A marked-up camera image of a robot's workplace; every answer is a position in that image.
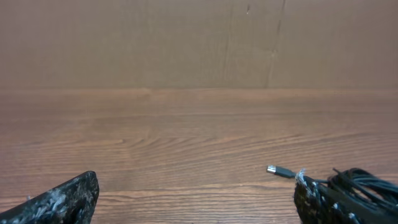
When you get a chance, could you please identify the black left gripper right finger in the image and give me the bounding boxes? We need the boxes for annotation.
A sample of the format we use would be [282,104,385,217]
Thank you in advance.
[294,169,397,224]

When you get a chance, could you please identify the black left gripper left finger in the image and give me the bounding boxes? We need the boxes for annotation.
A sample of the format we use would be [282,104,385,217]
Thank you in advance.
[1,170,100,224]

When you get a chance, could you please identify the thick black USB cable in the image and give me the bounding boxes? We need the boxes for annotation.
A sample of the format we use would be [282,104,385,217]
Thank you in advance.
[266,165,398,215]

